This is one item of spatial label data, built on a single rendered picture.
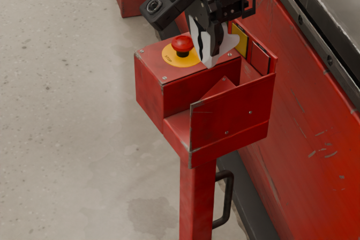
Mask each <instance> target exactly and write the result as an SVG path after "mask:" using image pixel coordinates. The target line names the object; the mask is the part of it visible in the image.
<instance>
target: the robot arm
mask: <svg viewBox="0 0 360 240"><path fill-rule="evenodd" d="M247 7H249V1H247V0H146V1H145V2H144V3H142V5H141V6H140V7H139V10H140V13H141V14H142V15H143V16H144V18H145V19H146V20H147V21H148V22H149V23H150V24H151V25H152V26H153V28H155V29H156V30H157V31H163V30H164V29H165V28H166V27H167V26H168V25H169V24H170V23H171V22H172V21H174V20H175V19H176V18H177V17H178V16H179V15H180V14H181V13H182V12H183V11H184V13H185V18H186V22H187V26H188V29H189V32H190V35H191V37H192V41H193V44H194V47H195V49H196V52H197V54H198V57H199V59H200V61H201V62H202V63H203V64H204V65H205V66H206V67H207V68H208V69H210V68H212V67H213V66H215V64H216V63H217V61H218V58H219V57H220V56H222V55H223V54H225V53H226V52H228V51H229V50H231V49H232V48H234V47H235V46H237V45H238V43H239V35H237V34H228V27H227V24H226V23H225V22H226V21H228V20H229V21H232V20H234V19H236V18H239V17H241V16H242V19H244V18H247V17H249V16H251V15H253V14H255V13H256V0H252V8H250V9H248V10H245V11H244V9H245V8H247Z"/></svg>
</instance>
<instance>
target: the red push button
mask: <svg viewBox="0 0 360 240"><path fill-rule="evenodd" d="M171 46H172V47H173V49H174V50H175V51H176V54H177V56H178V57H182V58H183V57H188V55H189V51H190V50H192V49H193V47H194V44H193V41H192V38H191V37H189V36H185V35H181V36H177V37H175V38H173V40H172V42H171Z"/></svg>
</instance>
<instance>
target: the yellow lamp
mask: <svg viewBox="0 0 360 240"><path fill-rule="evenodd" d="M231 34H237V35H239V43H238V45H237V46H235V48H236V49H237V50H238V51H239V52H240V53H241V54H242V55H243V56H244V57H245V58H246V47H247V40H248V37H247V36H246V35H245V34H244V33H243V32H242V31H241V30H240V29H239V28H238V27H237V26H236V25H235V24H234V23H233V24H232V33H231Z"/></svg>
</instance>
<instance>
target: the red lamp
mask: <svg viewBox="0 0 360 240"><path fill-rule="evenodd" d="M268 63H269V56H267V55H266V54H265V53H264V52H263V51H262V50H261V49H260V48H259V47H258V46H257V45H256V44H255V43H254V42H253V47H252V57H251V64H252V65H253V66H254V67H255V68H256V69H257V70H258V71H259V72H260V73H261V74H262V75H263V76H265V75H267V71H268Z"/></svg>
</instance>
